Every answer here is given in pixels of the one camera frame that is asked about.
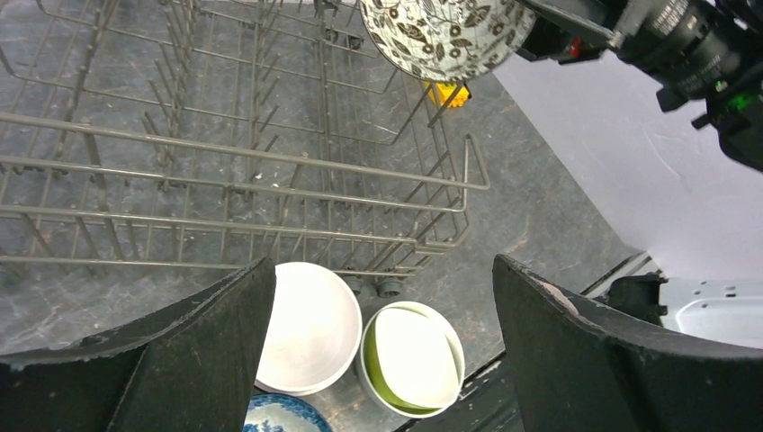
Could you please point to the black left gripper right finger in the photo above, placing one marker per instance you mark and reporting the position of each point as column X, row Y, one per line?
column 580, row 365

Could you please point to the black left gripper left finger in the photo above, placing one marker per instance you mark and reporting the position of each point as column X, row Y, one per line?
column 190, row 366

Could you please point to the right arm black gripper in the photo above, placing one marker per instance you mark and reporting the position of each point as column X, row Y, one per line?
column 696, row 50

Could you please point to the floral brown patterned bowl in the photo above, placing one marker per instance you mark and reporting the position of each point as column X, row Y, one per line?
column 447, row 41

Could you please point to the grey wire dish rack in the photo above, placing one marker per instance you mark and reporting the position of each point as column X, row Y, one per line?
column 204, row 134

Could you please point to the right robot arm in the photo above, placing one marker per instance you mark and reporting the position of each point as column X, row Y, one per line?
column 697, row 216

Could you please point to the blue floral bowl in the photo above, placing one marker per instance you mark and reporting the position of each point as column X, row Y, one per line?
column 274, row 412

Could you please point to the white upper bowl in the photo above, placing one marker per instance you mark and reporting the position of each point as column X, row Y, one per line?
column 315, row 317

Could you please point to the yellow block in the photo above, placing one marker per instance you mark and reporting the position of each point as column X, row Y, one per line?
column 456, row 94

